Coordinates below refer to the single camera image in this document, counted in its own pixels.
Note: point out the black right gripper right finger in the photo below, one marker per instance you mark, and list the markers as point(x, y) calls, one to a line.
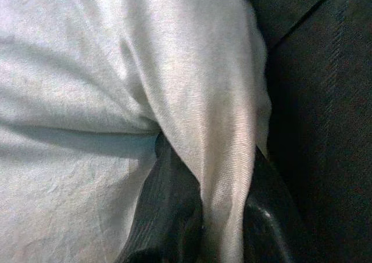
point(267, 225)

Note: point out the white pillow with tree print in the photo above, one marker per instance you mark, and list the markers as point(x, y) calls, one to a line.
point(87, 71)

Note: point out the black tufted headboard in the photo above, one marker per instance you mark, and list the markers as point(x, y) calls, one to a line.
point(319, 100)

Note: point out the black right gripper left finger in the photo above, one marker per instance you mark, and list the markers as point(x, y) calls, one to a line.
point(168, 205)

